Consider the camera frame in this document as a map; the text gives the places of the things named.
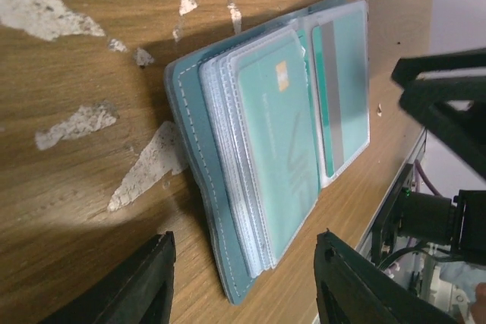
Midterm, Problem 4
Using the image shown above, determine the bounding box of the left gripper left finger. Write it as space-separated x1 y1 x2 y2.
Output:
41 231 175 323

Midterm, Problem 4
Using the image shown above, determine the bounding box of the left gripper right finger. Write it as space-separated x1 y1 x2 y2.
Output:
315 231 455 323

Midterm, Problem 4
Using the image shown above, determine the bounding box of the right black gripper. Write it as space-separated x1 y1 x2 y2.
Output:
391 49 485 263

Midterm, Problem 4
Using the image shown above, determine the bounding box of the teal magnetic stripe card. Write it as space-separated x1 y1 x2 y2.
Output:
311 1 370 181

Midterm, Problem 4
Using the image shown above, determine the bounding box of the blue card holder wallet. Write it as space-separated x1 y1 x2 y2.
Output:
164 0 358 305

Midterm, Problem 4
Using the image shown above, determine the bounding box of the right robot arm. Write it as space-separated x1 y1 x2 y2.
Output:
371 49 485 269

